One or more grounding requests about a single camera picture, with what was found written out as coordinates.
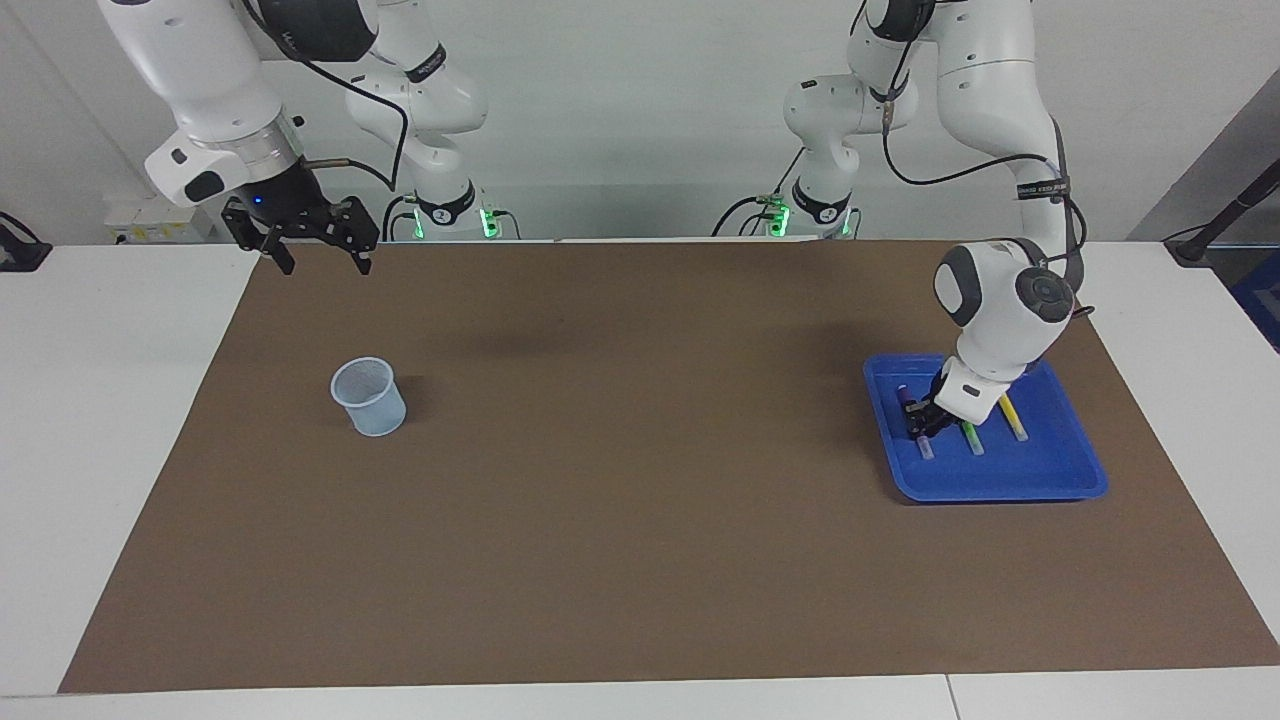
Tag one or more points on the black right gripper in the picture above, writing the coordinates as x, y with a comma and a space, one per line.
285, 195

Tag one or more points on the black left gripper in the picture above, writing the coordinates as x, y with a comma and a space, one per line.
940, 395

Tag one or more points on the purple pen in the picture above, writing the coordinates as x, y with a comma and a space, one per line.
926, 448

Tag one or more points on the green pen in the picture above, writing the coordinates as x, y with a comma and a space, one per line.
973, 438

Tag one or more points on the yellow pen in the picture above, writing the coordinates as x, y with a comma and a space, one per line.
1012, 418

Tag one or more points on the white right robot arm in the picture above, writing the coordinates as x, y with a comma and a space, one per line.
210, 80

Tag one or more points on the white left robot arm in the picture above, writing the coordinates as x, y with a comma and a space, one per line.
985, 90

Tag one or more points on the blue plastic tray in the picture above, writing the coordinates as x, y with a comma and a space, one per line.
1040, 470

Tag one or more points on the white power strip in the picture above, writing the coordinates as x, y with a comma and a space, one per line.
160, 220

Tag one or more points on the translucent plastic cup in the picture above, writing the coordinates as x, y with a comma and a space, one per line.
370, 400

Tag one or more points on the brown table mat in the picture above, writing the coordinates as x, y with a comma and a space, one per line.
640, 500

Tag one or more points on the blue crate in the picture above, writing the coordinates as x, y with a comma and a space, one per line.
1262, 300

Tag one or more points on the black stand pole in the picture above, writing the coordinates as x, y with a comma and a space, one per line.
1220, 215

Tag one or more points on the black clamp mount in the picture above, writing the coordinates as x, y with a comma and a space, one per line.
20, 250

